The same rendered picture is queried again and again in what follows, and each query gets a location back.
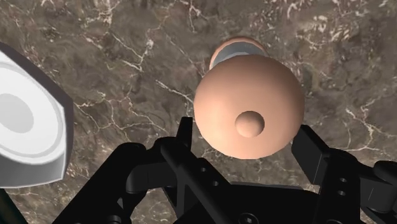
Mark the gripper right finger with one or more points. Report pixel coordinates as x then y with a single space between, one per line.
341 180

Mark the peach round-topped grinder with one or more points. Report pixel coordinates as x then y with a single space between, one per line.
248 105

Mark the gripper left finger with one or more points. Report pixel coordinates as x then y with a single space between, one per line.
186 173

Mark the white and grey bowl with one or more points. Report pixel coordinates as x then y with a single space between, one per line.
31 124

